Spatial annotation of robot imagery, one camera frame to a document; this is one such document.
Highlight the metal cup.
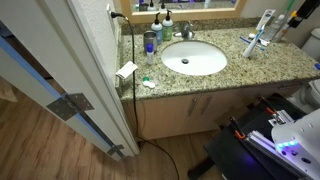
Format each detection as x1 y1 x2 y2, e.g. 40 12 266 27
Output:
143 31 157 51

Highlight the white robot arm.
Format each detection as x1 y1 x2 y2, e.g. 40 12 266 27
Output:
271 109 320 180

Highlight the white oval sink basin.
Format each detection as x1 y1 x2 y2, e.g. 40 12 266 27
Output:
161 41 227 76

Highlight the contact lens case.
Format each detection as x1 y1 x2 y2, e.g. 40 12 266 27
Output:
143 77 156 89

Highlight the white paper card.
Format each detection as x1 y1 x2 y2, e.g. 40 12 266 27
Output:
116 61 138 79

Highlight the small blue-capped bottle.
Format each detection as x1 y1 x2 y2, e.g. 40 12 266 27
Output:
146 43 154 65

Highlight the wooden vanity cabinet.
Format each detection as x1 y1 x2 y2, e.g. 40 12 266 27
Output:
121 81 309 141

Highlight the chrome faucet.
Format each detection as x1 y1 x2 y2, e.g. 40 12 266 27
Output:
173 21 195 40

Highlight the blue soap pump bottle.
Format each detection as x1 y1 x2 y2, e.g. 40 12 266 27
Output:
151 13 163 45

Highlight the green soap pump bottle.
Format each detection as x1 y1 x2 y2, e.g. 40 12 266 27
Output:
162 10 173 41

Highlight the wood framed mirror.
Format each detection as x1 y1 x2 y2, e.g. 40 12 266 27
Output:
119 0 247 24

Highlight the white electric toothbrush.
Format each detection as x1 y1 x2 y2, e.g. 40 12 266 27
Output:
243 9 275 58

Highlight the black robot cart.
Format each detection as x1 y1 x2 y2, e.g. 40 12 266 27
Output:
187 94 312 180

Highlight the toothpaste tube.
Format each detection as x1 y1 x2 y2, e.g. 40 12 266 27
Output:
248 33 270 47

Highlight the blue manual toothbrush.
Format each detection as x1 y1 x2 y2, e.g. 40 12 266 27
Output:
240 36 265 51

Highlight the white door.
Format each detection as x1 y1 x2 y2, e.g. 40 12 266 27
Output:
0 0 139 161

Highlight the white toilet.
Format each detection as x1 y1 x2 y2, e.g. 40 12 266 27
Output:
286 27 320 115

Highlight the small blue box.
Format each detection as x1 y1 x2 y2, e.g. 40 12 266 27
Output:
314 63 320 70

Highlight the black power cable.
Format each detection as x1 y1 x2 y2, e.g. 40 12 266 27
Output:
110 11 181 180

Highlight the white wall outlet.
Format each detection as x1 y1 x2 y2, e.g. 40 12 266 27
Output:
106 3 115 34

